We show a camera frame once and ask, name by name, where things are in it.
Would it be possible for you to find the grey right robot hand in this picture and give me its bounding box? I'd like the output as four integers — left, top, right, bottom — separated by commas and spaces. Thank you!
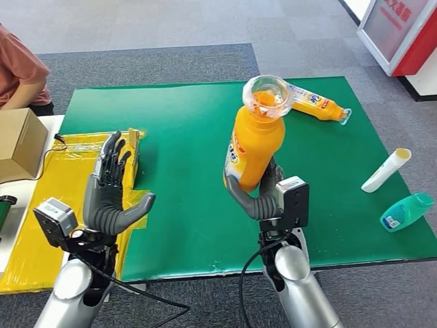
223, 156, 285, 222

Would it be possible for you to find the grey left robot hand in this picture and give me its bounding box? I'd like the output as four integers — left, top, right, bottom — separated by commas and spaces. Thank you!
82, 131, 156, 236

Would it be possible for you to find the orange bottle with clear cap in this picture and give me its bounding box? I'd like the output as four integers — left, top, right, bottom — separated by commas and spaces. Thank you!
288, 83, 352, 126
223, 74, 295, 194

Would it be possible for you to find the teal plastic bottle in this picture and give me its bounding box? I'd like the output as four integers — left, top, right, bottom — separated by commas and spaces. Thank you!
380, 193, 435, 234

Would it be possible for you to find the yellow film wrapped cardboard tray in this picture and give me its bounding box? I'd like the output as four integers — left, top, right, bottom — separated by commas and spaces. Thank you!
0, 128, 150, 295

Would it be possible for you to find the green table mat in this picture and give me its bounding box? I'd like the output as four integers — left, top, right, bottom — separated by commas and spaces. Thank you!
58, 76, 437, 284

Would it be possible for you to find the brown cardboard box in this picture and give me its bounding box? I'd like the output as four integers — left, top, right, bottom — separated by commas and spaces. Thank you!
0, 108, 48, 185

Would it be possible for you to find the green and black cylinder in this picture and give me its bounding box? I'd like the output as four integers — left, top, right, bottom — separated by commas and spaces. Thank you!
0, 195, 17, 232

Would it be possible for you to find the white tube with yellow cap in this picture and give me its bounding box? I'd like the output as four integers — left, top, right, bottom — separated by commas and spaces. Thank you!
361, 148, 412, 194

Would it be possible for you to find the red and white sign stand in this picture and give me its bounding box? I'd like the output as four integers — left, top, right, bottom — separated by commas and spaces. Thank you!
356, 0, 437, 77

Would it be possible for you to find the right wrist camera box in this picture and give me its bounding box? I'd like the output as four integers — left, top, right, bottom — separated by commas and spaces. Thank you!
275, 176, 310, 230

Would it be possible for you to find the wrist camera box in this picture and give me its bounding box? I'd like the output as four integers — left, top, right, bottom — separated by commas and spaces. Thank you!
33, 197, 79, 249
275, 176, 310, 230

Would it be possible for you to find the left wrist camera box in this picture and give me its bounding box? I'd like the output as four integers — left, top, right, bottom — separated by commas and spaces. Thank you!
33, 197, 79, 249

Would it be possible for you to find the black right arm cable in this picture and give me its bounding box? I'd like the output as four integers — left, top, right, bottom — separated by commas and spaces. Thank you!
238, 232, 291, 328

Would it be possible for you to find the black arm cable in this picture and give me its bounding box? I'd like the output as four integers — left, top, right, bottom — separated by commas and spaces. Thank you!
73, 253, 191, 328
238, 232, 291, 328

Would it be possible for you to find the thin black cable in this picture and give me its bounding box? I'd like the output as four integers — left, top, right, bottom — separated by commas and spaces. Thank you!
0, 133, 67, 186

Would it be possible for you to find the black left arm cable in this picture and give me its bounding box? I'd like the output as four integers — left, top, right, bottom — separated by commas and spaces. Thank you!
73, 253, 191, 328

